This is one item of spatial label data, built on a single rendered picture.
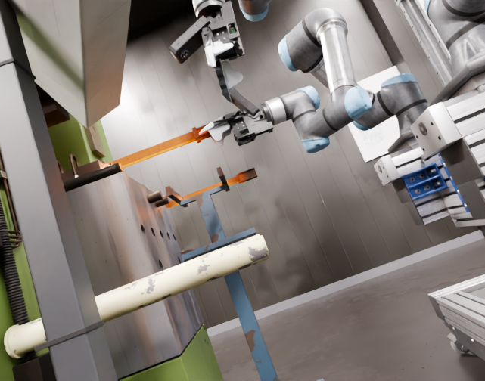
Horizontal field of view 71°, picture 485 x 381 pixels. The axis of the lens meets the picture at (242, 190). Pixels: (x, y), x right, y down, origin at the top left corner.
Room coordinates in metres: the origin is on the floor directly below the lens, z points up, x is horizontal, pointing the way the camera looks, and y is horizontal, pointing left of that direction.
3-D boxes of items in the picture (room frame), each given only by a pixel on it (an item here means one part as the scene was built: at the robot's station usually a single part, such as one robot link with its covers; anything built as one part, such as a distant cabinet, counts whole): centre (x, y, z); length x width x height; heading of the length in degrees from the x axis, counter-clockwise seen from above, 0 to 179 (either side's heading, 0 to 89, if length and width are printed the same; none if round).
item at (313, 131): (0.95, -0.26, 0.88); 0.11 x 0.08 x 0.11; 46
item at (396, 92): (1.26, -0.70, 0.98); 0.13 x 0.12 x 0.14; 46
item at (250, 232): (1.41, 0.16, 0.70); 0.40 x 0.30 x 0.02; 2
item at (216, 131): (0.93, 0.01, 0.98); 0.09 x 0.03 x 0.06; 96
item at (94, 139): (1.23, 0.47, 1.27); 0.09 x 0.02 x 0.17; 3
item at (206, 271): (0.58, 0.22, 0.62); 0.44 x 0.05 x 0.05; 93
